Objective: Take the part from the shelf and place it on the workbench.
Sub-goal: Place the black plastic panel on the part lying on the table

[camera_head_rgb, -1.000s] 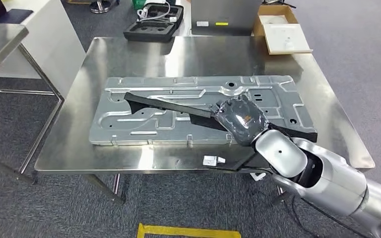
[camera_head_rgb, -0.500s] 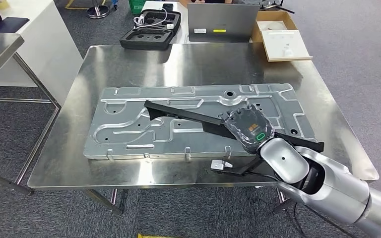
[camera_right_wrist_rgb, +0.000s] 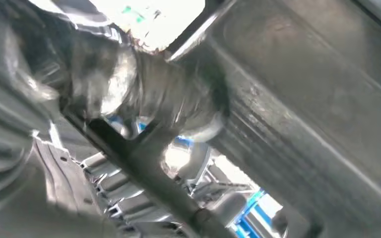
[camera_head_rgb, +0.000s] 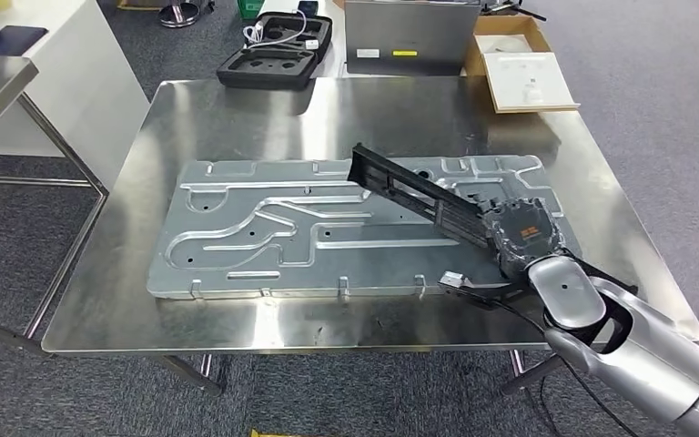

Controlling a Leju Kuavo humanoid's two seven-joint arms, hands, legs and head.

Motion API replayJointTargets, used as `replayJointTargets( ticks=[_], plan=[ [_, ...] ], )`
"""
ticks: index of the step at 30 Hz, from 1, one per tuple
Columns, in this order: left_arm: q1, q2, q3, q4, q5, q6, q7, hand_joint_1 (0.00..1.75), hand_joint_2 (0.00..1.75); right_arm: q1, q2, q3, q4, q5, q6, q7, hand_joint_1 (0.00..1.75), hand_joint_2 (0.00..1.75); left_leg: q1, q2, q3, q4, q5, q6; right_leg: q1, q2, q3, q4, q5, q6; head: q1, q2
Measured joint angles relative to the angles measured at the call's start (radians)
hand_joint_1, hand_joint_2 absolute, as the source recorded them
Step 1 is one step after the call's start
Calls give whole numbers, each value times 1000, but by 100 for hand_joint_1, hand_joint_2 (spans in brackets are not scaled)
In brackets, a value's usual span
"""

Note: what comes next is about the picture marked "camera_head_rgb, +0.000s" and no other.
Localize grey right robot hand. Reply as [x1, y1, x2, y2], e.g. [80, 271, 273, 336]
[481, 197, 568, 283]

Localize long black plastic part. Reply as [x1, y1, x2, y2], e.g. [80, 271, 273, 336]
[347, 142, 511, 249]

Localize stainless steel workbench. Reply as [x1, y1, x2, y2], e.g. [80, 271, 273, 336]
[40, 75, 699, 396]

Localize flat white box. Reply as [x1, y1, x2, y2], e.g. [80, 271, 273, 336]
[481, 51, 582, 115]

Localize stamped grey metal panel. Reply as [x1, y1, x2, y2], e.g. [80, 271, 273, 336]
[146, 153, 583, 301]

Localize open cardboard box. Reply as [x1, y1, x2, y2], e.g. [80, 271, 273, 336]
[463, 14, 554, 77]

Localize black tripod legs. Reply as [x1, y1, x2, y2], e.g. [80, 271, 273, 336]
[481, 0, 549, 23]

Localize grey metal box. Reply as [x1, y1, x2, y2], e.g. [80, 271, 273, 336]
[343, 0, 483, 77]

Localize black foam case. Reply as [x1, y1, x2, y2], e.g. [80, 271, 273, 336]
[216, 12, 334, 92]

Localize chrome round stool base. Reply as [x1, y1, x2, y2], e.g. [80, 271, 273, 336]
[157, 0, 217, 29]

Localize white cabinet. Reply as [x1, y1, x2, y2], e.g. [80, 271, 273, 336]
[0, 0, 153, 193]

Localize dark blue flat pad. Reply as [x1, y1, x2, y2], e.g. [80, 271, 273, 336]
[0, 25, 49, 57]

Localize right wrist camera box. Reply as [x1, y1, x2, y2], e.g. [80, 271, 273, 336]
[437, 269, 532, 313]

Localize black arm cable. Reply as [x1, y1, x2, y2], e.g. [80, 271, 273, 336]
[488, 298, 643, 437]

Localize white charger cable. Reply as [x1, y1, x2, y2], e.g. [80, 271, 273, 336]
[242, 8, 321, 51]

